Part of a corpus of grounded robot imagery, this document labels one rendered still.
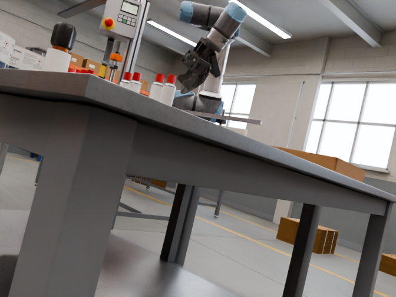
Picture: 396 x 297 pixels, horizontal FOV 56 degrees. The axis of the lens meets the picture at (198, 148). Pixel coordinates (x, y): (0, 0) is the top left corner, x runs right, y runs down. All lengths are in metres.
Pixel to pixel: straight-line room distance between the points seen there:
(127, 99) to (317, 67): 7.39
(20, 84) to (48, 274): 0.18
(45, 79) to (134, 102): 0.08
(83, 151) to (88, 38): 9.75
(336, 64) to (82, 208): 7.35
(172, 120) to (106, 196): 0.10
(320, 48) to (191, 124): 7.45
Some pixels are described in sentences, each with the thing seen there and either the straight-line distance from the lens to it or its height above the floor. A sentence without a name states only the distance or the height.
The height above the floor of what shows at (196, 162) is 0.78.
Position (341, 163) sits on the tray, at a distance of 0.98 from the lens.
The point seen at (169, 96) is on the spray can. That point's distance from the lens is 1.44.
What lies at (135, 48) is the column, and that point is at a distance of 1.94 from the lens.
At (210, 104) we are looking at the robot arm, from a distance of 1.81.
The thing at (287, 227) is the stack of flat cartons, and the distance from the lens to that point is 5.44.
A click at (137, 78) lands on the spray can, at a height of 1.06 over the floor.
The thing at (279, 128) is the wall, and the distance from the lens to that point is 7.88.
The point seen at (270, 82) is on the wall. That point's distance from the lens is 8.39.
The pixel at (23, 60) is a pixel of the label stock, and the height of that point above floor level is 1.02.
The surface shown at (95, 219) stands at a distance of 0.39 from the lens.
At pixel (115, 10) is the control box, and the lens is 1.95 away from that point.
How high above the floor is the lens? 0.78
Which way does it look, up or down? 2 degrees up
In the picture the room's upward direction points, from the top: 14 degrees clockwise
